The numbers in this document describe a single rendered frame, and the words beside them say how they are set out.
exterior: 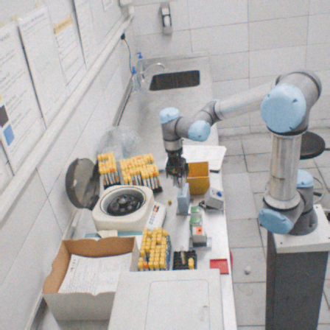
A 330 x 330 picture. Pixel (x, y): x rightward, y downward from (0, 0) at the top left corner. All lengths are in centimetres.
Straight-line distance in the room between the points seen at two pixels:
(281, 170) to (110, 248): 68
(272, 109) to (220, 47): 260
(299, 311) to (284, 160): 84
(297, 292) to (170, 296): 83
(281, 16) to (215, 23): 57
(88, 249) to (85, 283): 14
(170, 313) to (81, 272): 56
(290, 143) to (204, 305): 51
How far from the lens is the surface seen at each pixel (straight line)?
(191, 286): 99
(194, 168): 181
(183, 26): 355
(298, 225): 147
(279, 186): 121
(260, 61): 369
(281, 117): 104
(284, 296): 171
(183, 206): 161
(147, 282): 102
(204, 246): 147
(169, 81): 332
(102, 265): 143
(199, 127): 128
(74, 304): 132
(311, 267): 159
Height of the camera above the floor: 195
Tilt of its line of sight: 32 degrees down
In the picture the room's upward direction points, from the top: 9 degrees counter-clockwise
